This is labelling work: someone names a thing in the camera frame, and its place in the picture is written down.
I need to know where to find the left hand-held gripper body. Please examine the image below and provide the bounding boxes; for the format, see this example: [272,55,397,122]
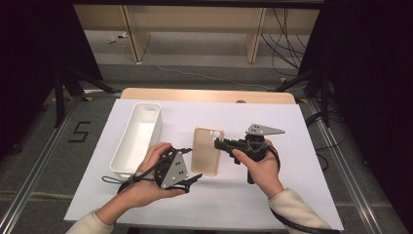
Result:
[155,147,192,193]

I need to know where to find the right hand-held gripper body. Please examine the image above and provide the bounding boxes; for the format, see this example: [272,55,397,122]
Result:
[226,123,286,185]

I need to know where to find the beige phone case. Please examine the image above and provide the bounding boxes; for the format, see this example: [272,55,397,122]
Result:
[190,126,226,177]

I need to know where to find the white plastic storage bin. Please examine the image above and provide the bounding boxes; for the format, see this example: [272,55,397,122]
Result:
[109,101,164,179]

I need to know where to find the person's right hand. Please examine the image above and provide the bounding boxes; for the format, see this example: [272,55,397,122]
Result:
[232,139,285,199]

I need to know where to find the person's left hand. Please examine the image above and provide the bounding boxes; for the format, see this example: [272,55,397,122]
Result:
[118,141,187,209]

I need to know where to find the white table sheet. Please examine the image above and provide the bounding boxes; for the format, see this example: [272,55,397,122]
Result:
[63,97,345,232]

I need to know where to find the black metal stand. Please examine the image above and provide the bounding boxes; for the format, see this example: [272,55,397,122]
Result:
[53,64,123,128]
[274,67,332,128]

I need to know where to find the beige wooden desk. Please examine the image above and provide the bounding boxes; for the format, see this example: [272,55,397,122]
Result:
[73,4,320,64]

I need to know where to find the black curtain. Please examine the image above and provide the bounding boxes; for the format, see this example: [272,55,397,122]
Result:
[298,0,413,222]
[0,0,105,160]

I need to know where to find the black floor cables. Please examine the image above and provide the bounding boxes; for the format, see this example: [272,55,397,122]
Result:
[305,110,345,170]

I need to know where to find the aluminium floor rail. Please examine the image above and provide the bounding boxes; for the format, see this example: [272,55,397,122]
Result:
[308,97,388,234]
[0,97,82,234]

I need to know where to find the bundle of black cables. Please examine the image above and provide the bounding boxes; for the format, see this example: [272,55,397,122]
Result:
[261,8,308,77]

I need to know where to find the black frame bar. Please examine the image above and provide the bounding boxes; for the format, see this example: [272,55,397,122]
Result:
[71,0,325,10]

